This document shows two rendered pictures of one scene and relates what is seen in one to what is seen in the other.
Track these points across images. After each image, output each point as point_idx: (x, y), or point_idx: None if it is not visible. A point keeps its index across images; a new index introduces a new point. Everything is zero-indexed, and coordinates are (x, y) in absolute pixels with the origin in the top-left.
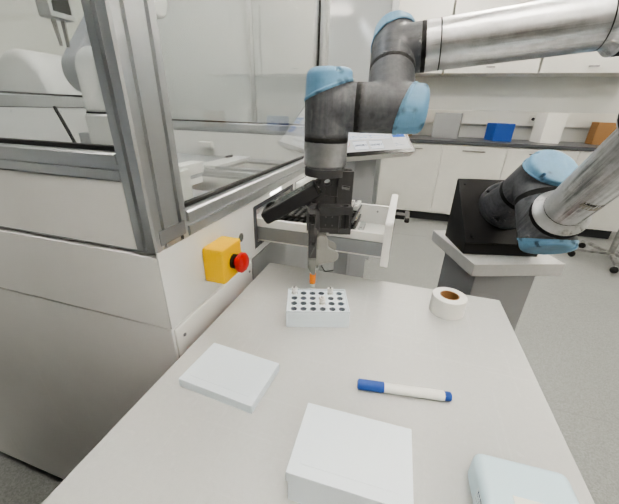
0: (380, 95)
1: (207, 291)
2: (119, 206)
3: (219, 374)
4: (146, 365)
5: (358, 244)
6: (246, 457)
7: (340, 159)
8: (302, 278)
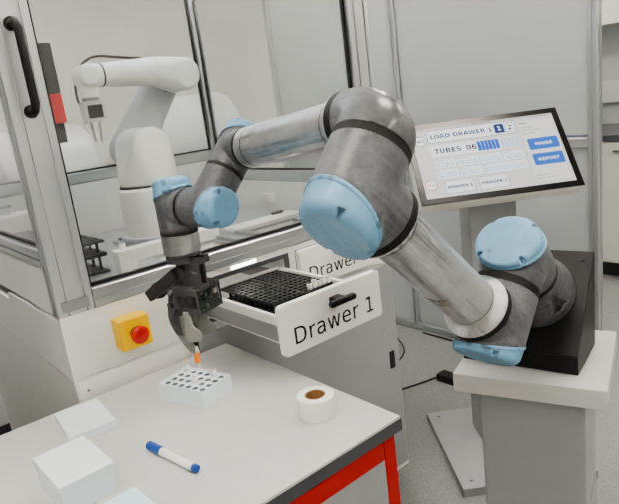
0: (184, 201)
1: (119, 358)
2: (44, 284)
3: (75, 417)
4: None
5: (268, 328)
6: None
7: (180, 249)
8: (231, 362)
